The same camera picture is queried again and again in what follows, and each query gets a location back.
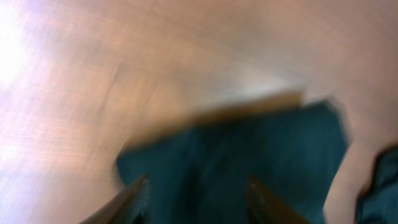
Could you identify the pile of black clothes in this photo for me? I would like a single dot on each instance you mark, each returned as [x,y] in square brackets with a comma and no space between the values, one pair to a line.
[378,205]

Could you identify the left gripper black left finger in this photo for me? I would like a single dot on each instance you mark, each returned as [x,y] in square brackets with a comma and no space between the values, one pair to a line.
[130,206]

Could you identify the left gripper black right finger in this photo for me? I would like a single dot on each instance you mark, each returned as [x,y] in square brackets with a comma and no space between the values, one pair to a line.
[264,207]

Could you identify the black shorts with patterned waistband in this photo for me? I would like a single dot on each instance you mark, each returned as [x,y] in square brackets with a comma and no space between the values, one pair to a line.
[199,174]

